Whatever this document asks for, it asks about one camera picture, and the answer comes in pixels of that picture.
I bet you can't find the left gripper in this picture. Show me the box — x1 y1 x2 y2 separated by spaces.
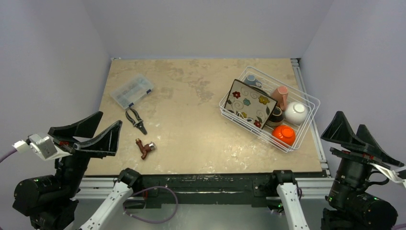
48 110 121 198

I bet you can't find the white bowl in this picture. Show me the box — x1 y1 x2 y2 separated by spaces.
284 102 309 126

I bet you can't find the orange bowl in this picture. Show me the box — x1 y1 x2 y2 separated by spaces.
271 125 296 146

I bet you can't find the brown glazed bowl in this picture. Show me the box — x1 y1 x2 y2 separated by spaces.
265 106 284 127

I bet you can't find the pink floral mug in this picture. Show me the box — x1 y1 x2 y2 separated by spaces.
271 86 289 111

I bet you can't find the square floral plate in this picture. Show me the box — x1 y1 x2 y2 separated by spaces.
223 79 277 129

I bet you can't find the grey blue mug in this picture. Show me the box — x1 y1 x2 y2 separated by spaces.
243 74 262 88

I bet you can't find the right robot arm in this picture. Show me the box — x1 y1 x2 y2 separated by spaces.
321 111 406 230

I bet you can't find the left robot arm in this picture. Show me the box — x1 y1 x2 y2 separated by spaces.
12 111 123 230

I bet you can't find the clear plastic organizer box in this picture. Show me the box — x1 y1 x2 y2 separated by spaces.
110 74 154 110

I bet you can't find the brown pipe fitting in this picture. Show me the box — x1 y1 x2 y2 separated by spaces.
135 138 156 160

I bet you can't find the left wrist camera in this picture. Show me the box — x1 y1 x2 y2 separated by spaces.
12 133 72 161

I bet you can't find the white wire dish rack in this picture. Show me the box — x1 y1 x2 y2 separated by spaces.
219 66 320 152

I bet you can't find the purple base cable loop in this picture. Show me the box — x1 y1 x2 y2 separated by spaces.
123 186 178 224

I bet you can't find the black base frame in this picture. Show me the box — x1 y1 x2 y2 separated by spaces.
129 173 281 208

